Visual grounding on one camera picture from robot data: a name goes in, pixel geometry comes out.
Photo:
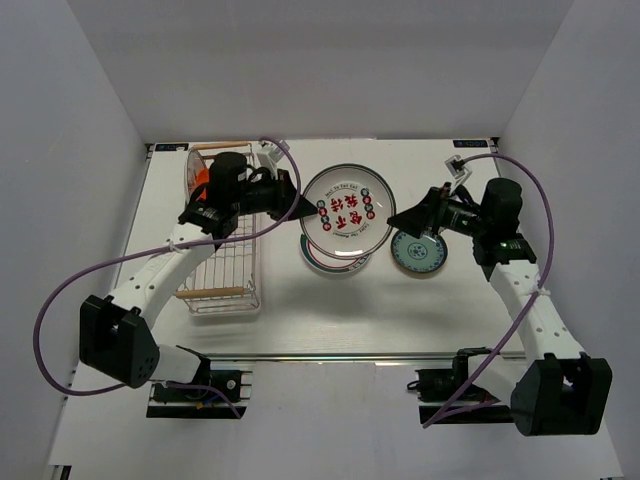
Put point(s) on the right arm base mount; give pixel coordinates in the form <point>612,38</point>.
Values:
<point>434,386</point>

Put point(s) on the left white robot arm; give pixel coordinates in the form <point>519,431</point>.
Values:
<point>116,331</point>

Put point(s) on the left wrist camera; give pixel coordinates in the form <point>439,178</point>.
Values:
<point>269,154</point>

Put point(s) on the white plate green red rim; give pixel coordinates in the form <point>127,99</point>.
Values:
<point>326,265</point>

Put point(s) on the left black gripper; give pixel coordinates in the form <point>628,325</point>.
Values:
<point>284,191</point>

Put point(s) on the orange plate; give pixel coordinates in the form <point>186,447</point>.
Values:
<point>202,181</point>

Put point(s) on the wire dish rack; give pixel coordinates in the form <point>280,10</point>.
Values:
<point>232,270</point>

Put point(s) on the left blue table label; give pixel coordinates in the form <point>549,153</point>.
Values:
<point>171,147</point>

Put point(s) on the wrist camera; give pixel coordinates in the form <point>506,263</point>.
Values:
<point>456,166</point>
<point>269,154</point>

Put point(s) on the teal blue patterned plate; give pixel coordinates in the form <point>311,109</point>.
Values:
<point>422,256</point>

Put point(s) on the blue table label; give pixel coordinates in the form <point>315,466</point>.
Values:
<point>171,147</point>
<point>470,143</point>

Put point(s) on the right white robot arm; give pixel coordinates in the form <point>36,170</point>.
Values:
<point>544,376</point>

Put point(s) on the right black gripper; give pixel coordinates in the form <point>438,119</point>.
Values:
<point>434,206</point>

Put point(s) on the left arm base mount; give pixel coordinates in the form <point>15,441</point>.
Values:
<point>228,401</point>

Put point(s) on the white plate red characters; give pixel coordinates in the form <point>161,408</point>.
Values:
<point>353,205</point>
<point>195,167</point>

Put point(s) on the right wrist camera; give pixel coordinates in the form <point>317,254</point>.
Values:
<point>456,166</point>

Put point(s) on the right blue table label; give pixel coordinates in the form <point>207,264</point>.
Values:
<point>470,143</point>

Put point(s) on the white drip tray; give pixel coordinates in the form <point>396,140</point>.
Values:
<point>231,305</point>

